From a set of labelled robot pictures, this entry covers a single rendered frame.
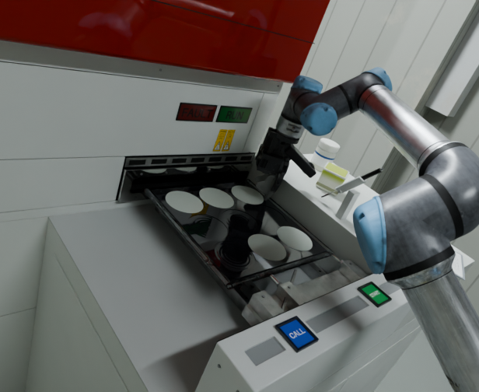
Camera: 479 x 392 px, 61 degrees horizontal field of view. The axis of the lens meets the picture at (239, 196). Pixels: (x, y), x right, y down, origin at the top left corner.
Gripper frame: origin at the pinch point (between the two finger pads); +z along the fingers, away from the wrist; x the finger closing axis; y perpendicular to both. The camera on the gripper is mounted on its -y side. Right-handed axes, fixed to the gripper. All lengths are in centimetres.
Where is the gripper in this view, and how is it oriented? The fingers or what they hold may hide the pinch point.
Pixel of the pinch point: (268, 196)
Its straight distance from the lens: 120.3
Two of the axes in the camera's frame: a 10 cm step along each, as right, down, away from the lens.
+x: 0.3, 5.0, -8.7
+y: -9.5, -2.7, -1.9
